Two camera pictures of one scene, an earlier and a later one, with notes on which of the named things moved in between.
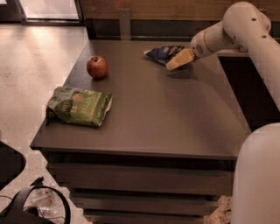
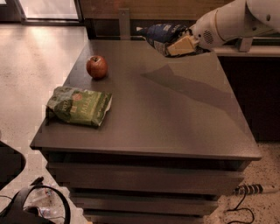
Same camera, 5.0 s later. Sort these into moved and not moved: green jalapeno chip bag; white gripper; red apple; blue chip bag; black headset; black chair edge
Moved: blue chip bag; white gripper
Not moved: green jalapeno chip bag; black headset; black chair edge; red apple
